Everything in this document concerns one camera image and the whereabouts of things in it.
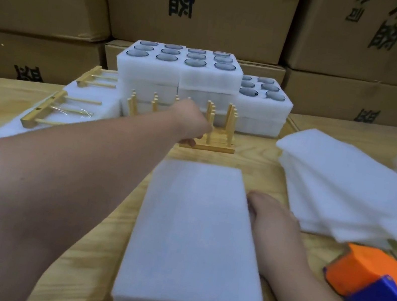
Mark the person's right hand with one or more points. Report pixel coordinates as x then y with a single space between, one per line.
275 235

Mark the person's left hand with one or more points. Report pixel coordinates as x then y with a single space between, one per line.
188 120

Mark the row of wooden peg racks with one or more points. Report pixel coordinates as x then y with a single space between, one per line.
214 147

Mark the stack of white foam trays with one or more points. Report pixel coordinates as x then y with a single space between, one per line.
150 75

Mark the foam package with rack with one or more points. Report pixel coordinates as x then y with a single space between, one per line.
198 240
110 106

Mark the pile of white foam sheets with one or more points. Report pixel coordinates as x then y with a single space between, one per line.
345 186

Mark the wooden peg rack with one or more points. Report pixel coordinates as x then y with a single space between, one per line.
41 107
89 77

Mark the person's left forearm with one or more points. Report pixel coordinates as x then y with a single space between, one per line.
62 186

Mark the stack of brown cardboard boxes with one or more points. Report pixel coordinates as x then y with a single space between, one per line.
209 5

